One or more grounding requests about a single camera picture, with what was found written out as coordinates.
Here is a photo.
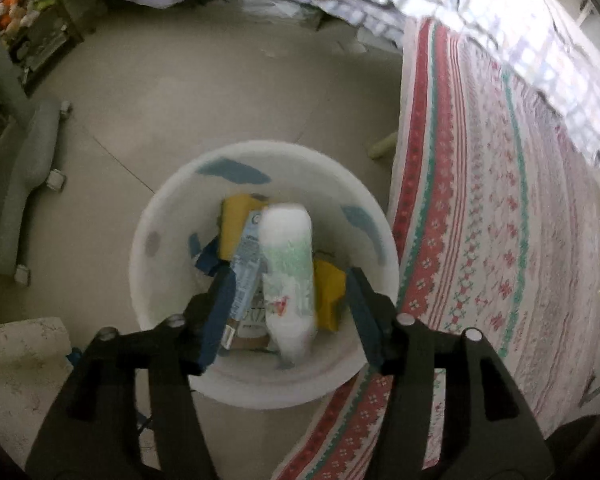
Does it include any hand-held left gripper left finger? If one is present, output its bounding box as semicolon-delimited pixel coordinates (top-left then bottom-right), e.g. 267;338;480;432
25;265;238;480

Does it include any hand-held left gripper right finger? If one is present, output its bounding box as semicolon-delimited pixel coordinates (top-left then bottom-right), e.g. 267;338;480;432
347;266;556;480

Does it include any white tissue pack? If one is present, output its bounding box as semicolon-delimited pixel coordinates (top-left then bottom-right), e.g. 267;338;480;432
256;202;317;366

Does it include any white plastic bin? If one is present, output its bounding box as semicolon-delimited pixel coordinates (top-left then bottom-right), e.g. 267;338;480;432
129;140;401;409

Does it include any yellow snack packet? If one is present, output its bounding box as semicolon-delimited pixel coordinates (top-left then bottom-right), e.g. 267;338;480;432
312;258;348;332
219;194;268;261

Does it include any light blue printed box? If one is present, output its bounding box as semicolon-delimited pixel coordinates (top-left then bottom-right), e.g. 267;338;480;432
222;210;271;351

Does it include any patterned red green bed sheet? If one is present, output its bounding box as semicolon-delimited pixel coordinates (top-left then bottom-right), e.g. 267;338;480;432
270;17;600;480

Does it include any green bed leg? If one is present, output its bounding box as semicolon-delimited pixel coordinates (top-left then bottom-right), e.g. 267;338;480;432
367;131;399;160

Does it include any white patterned cloth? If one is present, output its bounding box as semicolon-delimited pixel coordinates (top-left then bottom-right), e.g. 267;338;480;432
0;317;73;461

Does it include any grey wheeled chair base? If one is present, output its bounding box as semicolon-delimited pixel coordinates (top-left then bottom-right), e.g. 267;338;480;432
0;99;73;286

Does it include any wooden shelf unit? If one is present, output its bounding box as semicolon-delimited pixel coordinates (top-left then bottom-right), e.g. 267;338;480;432
0;0;86;96

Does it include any plaid pastel blanket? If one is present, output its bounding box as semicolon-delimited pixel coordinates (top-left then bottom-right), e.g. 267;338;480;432
300;0;600;166

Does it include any pile of colourful toys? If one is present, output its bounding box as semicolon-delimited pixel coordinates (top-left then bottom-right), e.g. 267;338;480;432
0;0;56;31

